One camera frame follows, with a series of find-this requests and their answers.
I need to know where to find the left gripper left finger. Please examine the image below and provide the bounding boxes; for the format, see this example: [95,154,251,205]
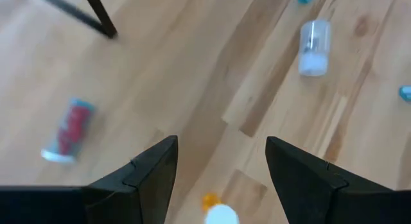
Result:
[83,135,179,224]

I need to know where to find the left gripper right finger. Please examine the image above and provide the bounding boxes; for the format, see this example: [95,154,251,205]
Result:
[265,135,396,224]

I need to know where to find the orange medicine bottle white cap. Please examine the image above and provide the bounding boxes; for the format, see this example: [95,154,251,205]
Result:
[201,192,240,224]

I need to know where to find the blue medicine bottle red pills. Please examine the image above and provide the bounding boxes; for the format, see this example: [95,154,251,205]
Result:
[40,97,97,164]

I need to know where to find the clear medicine bottle white cap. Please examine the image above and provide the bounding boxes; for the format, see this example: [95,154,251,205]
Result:
[297,19,332,78]

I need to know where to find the wooden shelf black legs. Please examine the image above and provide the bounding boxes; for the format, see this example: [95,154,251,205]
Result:
[31,0,118,39]

